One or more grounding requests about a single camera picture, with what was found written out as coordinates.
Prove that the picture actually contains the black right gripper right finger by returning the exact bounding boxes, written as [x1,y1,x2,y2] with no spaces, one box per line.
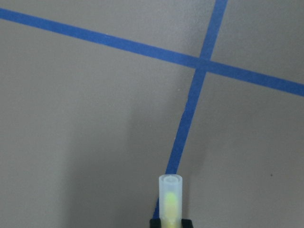
[181,219,193,228]

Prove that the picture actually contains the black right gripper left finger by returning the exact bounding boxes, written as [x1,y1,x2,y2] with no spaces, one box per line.
[149,218,162,228]

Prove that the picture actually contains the yellow highlighter pen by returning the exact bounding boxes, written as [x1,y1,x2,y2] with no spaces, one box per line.
[159,174,182,228]

